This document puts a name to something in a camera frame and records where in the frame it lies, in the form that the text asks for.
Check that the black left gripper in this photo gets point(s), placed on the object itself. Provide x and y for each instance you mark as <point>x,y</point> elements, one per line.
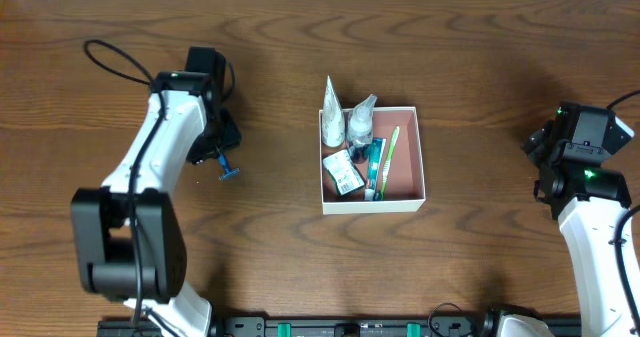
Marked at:
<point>218,142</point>

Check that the blue disposable razor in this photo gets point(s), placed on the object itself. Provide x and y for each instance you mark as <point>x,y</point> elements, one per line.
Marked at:
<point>228,170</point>

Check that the green white tissue pack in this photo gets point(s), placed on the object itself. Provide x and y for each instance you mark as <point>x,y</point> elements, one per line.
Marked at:
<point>343,172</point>

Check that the green white toothbrush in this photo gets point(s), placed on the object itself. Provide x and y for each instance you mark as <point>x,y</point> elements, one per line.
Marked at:
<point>387,164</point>

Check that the green Colgate toothpaste tube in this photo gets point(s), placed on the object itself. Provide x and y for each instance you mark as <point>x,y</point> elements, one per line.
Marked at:
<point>375,155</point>

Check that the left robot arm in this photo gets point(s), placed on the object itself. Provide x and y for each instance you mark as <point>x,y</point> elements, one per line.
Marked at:
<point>128,242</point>

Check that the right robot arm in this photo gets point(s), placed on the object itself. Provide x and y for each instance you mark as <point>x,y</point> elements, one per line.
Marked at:
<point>594,210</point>

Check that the white box with red lining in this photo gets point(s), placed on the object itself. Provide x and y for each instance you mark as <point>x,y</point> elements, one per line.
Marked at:
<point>405,188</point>

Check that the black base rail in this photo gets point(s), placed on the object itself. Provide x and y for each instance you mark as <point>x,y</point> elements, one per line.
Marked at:
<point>261,327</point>

